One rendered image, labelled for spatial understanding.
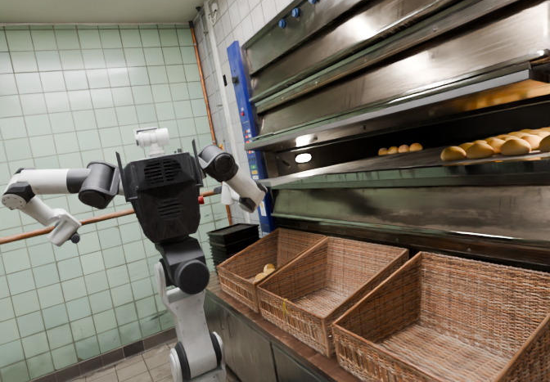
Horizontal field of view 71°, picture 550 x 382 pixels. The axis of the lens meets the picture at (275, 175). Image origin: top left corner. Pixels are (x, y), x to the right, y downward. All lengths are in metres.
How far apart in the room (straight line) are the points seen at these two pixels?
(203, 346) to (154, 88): 2.30
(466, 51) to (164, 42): 2.61
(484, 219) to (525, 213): 0.13
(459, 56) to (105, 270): 2.77
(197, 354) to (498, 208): 1.17
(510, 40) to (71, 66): 2.87
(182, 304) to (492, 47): 1.37
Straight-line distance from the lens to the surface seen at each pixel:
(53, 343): 3.41
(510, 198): 1.42
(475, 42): 1.42
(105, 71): 3.37
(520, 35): 1.34
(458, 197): 1.53
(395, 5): 1.63
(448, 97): 1.28
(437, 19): 1.50
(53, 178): 1.54
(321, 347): 1.55
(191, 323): 1.60
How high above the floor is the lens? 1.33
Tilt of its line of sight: 3 degrees down
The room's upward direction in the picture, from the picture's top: 11 degrees counter-clockwise
